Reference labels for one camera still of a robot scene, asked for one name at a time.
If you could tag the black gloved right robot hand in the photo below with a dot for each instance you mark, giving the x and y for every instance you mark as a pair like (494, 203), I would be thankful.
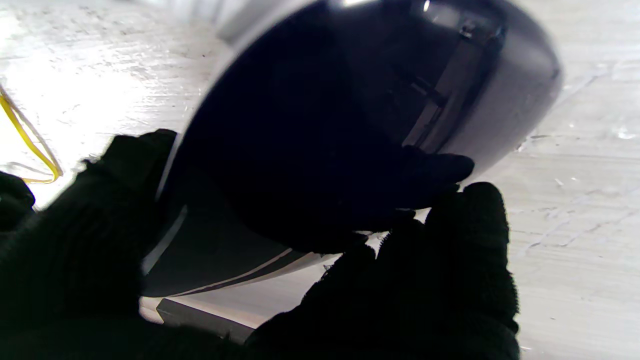
(15, 200)

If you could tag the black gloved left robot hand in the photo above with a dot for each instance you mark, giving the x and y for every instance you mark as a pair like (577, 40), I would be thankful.
(75, 260)

